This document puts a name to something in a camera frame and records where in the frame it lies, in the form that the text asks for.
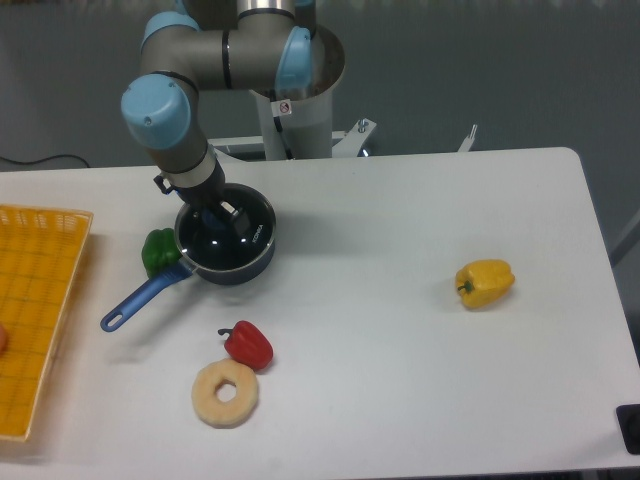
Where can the red bell pepper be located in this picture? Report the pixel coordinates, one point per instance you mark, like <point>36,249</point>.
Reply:
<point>246,344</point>

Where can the black device at table edge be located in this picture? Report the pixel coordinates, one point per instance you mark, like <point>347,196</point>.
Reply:
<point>628,417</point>

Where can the beige donut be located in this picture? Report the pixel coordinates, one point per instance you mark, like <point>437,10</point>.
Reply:
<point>225,393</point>

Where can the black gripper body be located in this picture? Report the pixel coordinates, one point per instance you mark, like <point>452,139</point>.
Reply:
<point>202,187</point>

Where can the dark blue saucepan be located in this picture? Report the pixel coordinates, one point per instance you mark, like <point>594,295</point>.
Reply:
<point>173,274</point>

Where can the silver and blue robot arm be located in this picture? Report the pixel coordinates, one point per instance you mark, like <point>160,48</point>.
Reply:
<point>211,45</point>

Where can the yellow bell pepper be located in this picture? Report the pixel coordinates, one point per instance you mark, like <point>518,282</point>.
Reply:
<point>483,282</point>

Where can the white metal base frame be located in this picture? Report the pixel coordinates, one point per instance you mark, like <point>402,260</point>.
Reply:
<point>345,144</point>

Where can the glass lid with blue knob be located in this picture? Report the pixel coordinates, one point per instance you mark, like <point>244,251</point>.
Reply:
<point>219,251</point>

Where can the yellow woven basket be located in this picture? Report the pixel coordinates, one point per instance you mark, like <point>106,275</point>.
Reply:
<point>41,250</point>

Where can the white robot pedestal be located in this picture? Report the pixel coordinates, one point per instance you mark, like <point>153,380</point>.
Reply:
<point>306,132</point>

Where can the green bell pepper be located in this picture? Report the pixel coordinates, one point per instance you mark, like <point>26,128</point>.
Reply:
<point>159,251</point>

